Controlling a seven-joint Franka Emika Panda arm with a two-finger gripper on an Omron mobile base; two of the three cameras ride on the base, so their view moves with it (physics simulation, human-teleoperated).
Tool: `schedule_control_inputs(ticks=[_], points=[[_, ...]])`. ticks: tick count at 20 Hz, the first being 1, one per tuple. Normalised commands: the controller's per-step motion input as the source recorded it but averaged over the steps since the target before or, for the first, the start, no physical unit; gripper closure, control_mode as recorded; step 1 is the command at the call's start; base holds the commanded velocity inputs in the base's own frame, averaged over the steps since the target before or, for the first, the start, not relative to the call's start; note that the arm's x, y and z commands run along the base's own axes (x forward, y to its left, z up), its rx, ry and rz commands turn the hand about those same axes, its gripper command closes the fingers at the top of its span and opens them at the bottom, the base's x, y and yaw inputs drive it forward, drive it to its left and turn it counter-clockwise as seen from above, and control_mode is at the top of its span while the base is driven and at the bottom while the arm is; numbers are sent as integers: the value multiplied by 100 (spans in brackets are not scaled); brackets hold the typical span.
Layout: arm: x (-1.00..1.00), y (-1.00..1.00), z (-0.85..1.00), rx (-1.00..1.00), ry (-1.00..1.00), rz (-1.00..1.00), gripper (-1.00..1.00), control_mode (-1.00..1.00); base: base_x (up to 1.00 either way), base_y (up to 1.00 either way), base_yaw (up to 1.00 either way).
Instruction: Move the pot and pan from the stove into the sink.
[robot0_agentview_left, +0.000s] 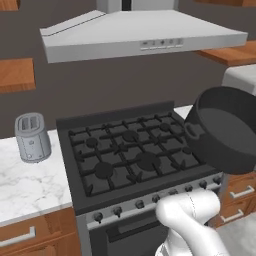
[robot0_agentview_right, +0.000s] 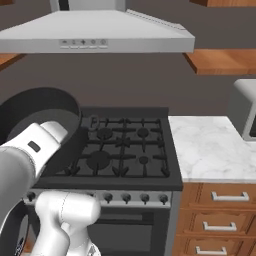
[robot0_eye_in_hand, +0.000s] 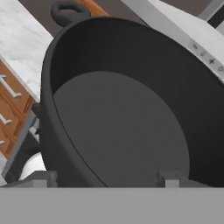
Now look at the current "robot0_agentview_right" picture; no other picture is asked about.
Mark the black stove knob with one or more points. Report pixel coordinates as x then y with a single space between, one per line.
107 197
31 196
163 199
144 198
126 198

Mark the wooden drawer front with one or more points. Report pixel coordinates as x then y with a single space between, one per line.
220 222
213 247
230 196

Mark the black gas stove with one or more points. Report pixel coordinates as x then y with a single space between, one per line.
133 150

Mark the wooden wall shelf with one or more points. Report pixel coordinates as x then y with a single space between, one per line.
230 2
8 60
223 61

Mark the silver range hood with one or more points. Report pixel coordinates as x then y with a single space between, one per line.
100 30

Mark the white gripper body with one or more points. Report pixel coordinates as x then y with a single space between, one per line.
55 130

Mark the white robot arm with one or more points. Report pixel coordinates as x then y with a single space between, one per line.
13 173

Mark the pale grey countertop appliance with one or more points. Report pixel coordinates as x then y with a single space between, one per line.
241 106

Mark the black oven door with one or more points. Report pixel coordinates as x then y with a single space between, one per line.
133 238

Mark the large dark grey pan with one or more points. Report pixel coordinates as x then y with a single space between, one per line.
40 103

